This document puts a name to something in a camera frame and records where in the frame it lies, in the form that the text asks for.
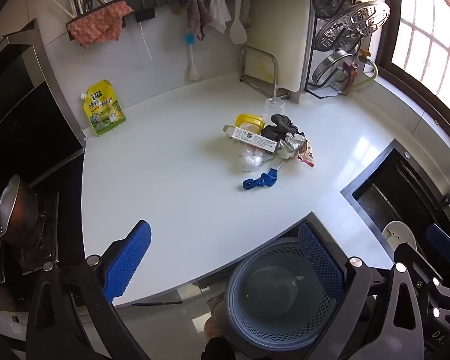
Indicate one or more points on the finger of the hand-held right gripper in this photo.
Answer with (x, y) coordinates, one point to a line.
(440, 240)
(422, 266)

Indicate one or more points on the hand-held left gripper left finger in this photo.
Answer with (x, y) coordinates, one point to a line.
(129, 262)

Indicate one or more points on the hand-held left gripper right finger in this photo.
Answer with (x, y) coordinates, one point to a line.
(320, 266)

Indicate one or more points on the blue perforated waste basket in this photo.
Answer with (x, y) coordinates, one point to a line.
(270, 288)

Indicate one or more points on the silver foil wrapper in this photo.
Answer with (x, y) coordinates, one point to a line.
(288, 148)

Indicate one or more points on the clear plastic bag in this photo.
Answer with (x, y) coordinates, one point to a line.
(249, 161)

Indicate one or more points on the small printed carton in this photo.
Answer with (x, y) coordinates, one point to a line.
(247, 137)

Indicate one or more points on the white dish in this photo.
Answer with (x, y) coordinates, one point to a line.
(397, 232)

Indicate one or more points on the black sink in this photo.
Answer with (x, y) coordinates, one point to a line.
(390, 191)

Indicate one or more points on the black gas stove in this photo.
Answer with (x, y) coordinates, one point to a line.
(41, 243)

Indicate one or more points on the person's foot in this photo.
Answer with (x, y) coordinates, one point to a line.
(212, 328)

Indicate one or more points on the frying pan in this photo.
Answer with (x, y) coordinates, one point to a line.
(17, 210)

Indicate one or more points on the dark grey cloth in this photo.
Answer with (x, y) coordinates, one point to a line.
(279, 125)

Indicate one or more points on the yellow spouted pouch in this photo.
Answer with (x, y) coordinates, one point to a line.
(103, 110)

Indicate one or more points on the clear plastic jar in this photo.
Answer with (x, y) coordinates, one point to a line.
(273, 107)

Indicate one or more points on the metal cutting board stand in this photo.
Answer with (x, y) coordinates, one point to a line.
(272, 84)

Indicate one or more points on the brown plastic tool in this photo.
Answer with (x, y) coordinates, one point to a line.
(349, 75)

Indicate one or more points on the window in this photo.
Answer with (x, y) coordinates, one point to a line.
(427, 45)

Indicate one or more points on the small steel pot lid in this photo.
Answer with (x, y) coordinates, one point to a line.
(330, 68)

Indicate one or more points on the thin white stick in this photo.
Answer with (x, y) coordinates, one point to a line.
(147, 43)

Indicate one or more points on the white brush with blue band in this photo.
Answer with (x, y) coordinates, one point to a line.
(190, 40)

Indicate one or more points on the perforated metal steamer plate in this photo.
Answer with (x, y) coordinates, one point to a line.
(352, 26)

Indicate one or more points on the pink cloth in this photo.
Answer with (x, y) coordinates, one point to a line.
(97, 26)

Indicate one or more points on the white cutting board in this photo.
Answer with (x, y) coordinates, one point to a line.
(277, 26)

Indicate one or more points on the white rice paddle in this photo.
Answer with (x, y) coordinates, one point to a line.
(238, 32)

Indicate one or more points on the mauve cloth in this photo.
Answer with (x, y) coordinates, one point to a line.
(198, 17)

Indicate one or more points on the white chopstick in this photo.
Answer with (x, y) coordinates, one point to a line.
(63, 9)
(74, 0)

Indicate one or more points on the white cloth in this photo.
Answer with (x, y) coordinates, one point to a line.
(220, 11)

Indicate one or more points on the yellow plastic lid frame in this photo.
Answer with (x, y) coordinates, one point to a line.
(243, 117)

